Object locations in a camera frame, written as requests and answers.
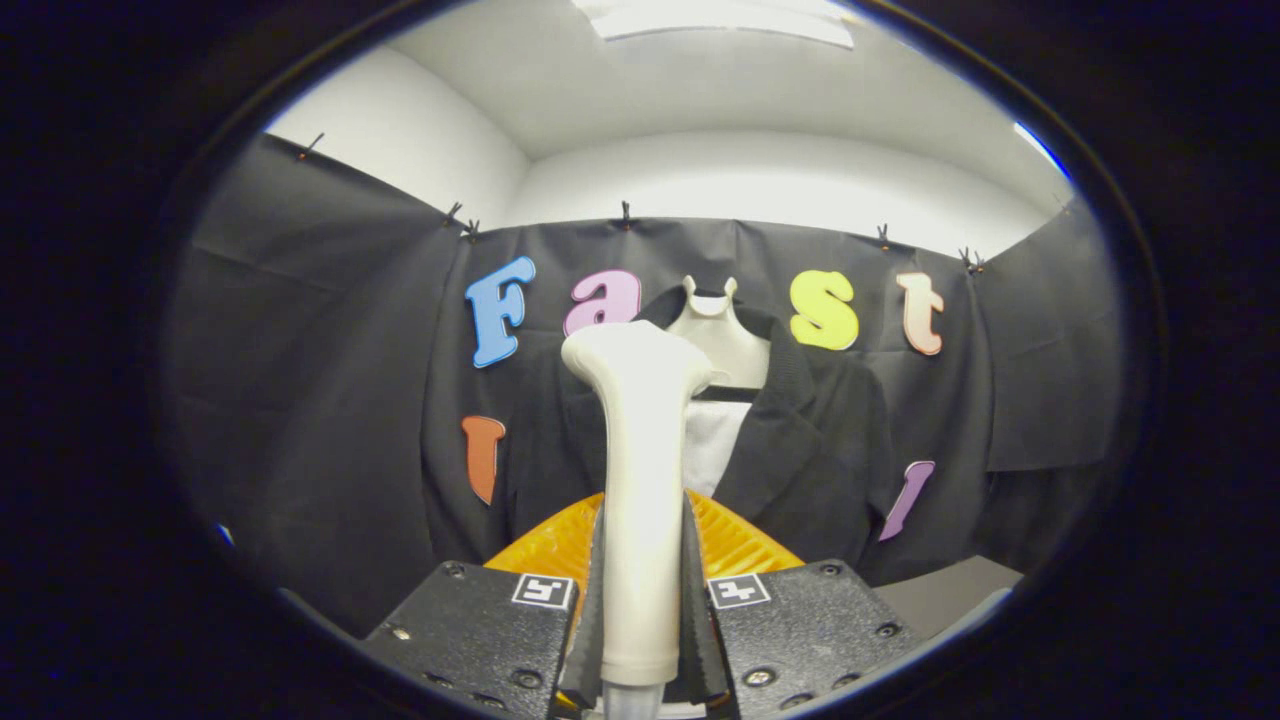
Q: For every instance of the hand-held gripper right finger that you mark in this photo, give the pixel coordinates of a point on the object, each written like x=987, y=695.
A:
x=700, y=640

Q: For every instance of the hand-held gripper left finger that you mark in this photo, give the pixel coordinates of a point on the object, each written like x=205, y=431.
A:
x=590, y=640

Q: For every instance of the white shirt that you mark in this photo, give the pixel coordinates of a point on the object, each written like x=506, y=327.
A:
x=715, y=440

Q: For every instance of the black suit jacket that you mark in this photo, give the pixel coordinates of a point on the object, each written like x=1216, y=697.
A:
x=820, y=450

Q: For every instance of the white cabinet with grey top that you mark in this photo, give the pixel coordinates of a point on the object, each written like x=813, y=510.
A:
x=950, y=590

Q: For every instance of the white plastic hanger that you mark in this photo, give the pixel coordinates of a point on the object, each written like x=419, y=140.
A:
x=725, y=340

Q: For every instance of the black backdrop cloth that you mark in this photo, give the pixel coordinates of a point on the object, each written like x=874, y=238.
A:
x=330, y=350

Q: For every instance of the row of black cloth clips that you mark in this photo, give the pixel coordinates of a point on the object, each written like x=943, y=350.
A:
x=625, y=214

